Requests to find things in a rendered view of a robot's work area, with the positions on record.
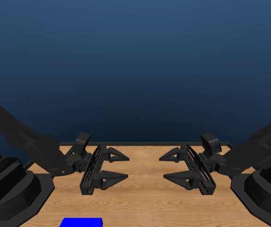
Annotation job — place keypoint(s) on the blue hollow socket block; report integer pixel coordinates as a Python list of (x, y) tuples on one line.
[(81, 222)]

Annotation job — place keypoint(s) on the black table frame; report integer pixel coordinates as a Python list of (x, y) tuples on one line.
[(149, 143)]

